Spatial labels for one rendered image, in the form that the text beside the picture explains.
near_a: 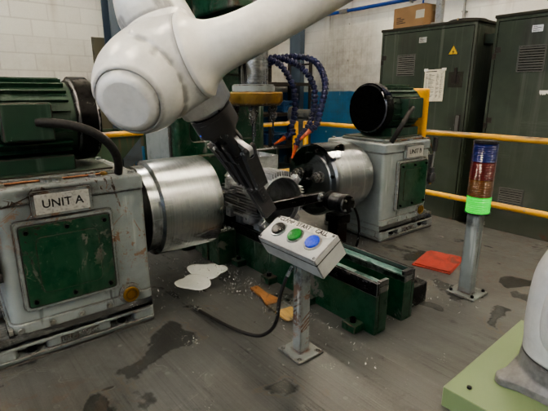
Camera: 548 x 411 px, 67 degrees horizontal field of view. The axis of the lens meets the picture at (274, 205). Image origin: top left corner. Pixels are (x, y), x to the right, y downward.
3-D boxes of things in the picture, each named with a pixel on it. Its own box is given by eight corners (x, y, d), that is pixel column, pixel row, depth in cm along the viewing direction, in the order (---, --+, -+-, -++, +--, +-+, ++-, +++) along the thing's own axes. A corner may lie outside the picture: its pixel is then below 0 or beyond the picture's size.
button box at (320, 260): (267, 253, 89) (256, 235, 86) (289, 230, 91) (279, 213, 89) (324, 280, 76) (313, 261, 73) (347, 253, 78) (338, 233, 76)
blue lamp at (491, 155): (466, 161, 106) (468, 143, 105) (478, 158, 110) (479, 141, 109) (490, 164, 102) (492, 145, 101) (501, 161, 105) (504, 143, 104)
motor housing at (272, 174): (220, 223, 137) (218, 165, 132) (267, 213, 149) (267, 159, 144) (256, 239, 122) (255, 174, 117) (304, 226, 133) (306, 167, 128)
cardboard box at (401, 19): (392, 30, 443) (394, 9, 437) (411, 32, 458) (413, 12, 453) (423, 26, 411) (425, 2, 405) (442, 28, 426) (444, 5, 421)
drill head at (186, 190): (75, 252, 113) (63, 161, 107) (196, 227, 135) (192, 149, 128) (103, 285, 94) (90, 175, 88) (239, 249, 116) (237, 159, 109)
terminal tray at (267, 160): (230, 175, 136) (229, 153, 134) (257, 171, 142) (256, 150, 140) (251, 181, 127) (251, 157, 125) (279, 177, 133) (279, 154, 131)
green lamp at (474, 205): (460, 212, 110) (461, 195, 109) (471, 208, 113) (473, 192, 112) (483, 217, 105) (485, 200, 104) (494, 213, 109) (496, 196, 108)
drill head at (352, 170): (270, 210, 153) (269, 142, 146) (346, 194, 177) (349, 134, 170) (317, 227, 134) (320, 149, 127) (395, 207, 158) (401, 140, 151)
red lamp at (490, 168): (464, 178, 107) (466, 161, 106) (475, 175, 111) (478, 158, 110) (488, 182, 103) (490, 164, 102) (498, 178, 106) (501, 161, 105)
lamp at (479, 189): (461, 195, 109) (464, 178, 107) (473, 192, 112) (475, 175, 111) (485, 200, 104) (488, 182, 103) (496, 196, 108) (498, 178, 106)
